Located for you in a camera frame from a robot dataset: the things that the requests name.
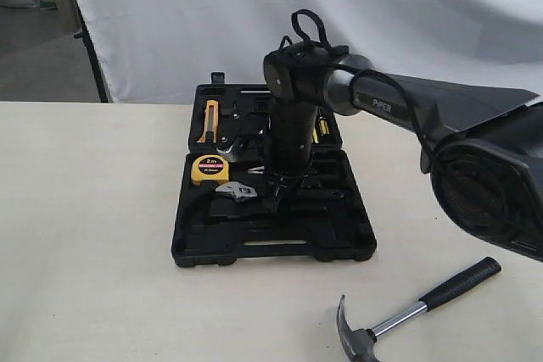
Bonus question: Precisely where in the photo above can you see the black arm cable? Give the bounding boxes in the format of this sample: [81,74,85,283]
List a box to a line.
[277,8,438,168]

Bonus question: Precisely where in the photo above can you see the long yellow black screwdriver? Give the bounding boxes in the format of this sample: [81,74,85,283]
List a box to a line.
[312,124,319,144]

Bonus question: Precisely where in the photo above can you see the white backdrop cloth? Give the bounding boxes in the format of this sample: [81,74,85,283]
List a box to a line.
[76,0,542,103]

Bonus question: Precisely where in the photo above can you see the black backdrop stand pole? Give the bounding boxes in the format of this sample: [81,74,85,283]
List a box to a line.
[74,3,109,103]

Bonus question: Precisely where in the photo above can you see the orange handled pliers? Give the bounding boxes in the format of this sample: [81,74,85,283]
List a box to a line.
[247,166,265,175]

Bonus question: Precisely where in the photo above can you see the claw hammer black grip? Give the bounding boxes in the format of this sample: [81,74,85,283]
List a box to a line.
[335,257,501,361]

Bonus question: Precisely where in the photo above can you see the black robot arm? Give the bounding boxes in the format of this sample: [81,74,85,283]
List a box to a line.
[263,43,542,260]

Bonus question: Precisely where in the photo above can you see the chrome adjustable wrench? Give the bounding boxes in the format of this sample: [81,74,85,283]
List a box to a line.
[214,181,345,204]

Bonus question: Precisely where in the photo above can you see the short yellow black screwdriver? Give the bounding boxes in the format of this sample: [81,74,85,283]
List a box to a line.
[317,116,331,136]

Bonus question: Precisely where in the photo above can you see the yellow tape measure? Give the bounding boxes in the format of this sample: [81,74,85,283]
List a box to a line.
[190,154,230,186]

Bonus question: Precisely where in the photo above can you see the orange utility knife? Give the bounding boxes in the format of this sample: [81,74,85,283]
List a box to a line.
[198,99,220,143]

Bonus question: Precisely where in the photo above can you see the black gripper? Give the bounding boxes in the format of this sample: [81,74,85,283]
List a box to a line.
[263,98,316,214]

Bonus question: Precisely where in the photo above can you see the black plastic tool case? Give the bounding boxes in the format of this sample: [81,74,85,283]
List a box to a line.
[171,72,377,268]

